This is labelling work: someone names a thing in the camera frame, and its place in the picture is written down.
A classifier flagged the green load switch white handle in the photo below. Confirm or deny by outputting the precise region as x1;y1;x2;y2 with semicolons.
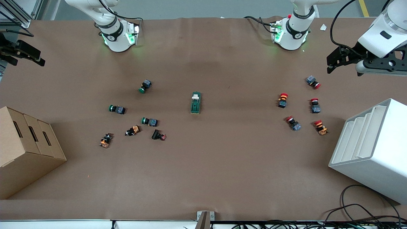
190;92;202;115

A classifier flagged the brown cardboard bin box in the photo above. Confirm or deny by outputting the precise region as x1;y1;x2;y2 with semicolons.
24;114;56;186
0;106;42;200
38;121;67;175

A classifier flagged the white stepped bin rack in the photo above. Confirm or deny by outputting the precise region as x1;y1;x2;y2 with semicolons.
328;98;407;205

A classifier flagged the black square push button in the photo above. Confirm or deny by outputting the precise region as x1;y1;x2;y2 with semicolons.
151;129;167;141

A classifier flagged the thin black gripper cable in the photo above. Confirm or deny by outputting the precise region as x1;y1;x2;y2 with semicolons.
0;29;34;37

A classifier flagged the aluminium profile frame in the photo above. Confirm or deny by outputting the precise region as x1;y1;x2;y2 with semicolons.
0;0;48;30

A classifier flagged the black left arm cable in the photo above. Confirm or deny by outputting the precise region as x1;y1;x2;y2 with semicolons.
330;0;361;54

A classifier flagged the black arm base cable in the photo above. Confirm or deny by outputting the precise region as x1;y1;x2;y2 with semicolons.
244;15;274;33

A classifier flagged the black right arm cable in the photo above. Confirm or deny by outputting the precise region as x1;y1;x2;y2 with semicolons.
98;0;143;23

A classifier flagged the black looped cable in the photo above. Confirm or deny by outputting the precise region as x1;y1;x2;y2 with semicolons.
324;184;402;228

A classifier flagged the black cable bundle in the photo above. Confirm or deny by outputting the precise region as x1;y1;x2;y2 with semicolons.
231;218;407;229

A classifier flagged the aluminium camera post with bracket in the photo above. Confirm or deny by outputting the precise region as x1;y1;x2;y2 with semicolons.
197;211;215;229

